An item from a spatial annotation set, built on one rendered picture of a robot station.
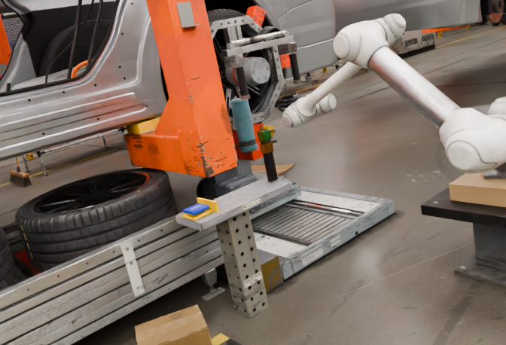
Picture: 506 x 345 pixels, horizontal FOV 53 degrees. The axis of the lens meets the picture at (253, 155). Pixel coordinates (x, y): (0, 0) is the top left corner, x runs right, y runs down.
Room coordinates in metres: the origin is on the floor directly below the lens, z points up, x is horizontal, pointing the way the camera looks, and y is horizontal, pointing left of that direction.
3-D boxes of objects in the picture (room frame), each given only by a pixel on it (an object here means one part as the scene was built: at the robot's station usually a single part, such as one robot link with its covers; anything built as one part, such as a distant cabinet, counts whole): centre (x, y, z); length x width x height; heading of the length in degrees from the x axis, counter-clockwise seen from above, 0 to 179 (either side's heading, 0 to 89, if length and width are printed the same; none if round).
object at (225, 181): (2.37, 0.18, 0.26); 0.42 x 0.18 x 0.35; 37
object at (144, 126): (2.43, 0.48, 0.71); 0.14 x 0.14 x 0.05; 37
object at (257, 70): (2.55, -0.06, 0.85); 0.21 x 0.14 x 0.14; 37
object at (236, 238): (1.80, 0.12, 0.21); 0.10 x 0.10 x 0.42; 37
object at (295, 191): (2.75, 0.08, 0.13); 0.50 x 0.36 x 0.10; 127
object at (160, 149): (2.30, 0.38, 0.69); 0.52 x 0.17 x 0.35; 37
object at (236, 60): (2.34, 0.00, 0.93); 0.09 x 0.05 x 0.05; 37
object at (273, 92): (2.61, -0.01, 0.85); 0.54 x 0.07 x 0.54; 127
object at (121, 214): (2.17, 0.72, 0.39); 0.66 x 0.66 x 0.24
